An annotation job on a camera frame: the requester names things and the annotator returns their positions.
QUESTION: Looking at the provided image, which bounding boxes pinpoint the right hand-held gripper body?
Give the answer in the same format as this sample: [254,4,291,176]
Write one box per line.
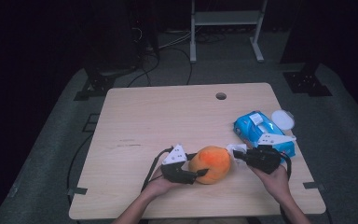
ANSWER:
[243,133,297,175]

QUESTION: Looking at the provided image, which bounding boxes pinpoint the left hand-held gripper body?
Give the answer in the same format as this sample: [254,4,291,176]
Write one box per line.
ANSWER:
[159,143,199,186]

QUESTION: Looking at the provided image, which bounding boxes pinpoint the white wet wipe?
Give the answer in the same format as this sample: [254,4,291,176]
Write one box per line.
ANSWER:
[226,143,248,165]

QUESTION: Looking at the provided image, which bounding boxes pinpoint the orange plush toy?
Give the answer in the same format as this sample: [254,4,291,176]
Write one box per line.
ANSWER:
[187,145,233,186]

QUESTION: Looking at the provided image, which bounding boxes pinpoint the blue wet wipes pack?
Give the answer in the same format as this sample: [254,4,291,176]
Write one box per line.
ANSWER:
[232,110,296,157]

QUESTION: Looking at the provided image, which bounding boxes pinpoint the person's left hand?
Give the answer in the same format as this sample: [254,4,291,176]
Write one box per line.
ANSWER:
[140,168,182,201]

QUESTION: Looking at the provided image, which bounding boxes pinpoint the person's right hand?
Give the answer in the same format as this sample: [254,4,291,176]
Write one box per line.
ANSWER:
[249,163,294,203]

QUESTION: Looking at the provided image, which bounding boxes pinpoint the white oval pack lid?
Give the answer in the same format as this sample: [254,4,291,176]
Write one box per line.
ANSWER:
[270,108,296,132]

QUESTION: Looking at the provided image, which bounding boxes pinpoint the black tape strip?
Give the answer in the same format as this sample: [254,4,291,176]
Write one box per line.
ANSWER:
[66,187,89,197]
[302,181,326,191]

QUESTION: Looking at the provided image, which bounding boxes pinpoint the black stand base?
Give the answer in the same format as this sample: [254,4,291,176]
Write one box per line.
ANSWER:
[73,65,138,102]
[282,61,334,98]

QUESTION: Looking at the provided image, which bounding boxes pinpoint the white metal stand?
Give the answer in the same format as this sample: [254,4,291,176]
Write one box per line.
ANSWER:
[189,0,269,64]

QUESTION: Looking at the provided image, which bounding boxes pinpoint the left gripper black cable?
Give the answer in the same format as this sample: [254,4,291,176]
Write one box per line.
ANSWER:
[140,146,173,193]

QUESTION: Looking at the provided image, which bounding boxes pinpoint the black floor cable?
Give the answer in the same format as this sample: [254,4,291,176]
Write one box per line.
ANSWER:
[165,46,194,87]
[127,50,162,89]

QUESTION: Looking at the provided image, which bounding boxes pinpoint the thin black hanging cable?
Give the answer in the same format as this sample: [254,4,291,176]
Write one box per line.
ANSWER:
[66,132,95,207]

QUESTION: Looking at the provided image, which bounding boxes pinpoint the white floor cables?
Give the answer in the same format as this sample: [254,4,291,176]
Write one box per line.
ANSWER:
[158,29,194,50]

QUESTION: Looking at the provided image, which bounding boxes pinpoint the black cable bundle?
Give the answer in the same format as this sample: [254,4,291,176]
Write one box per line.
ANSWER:
[195,30,228,45]

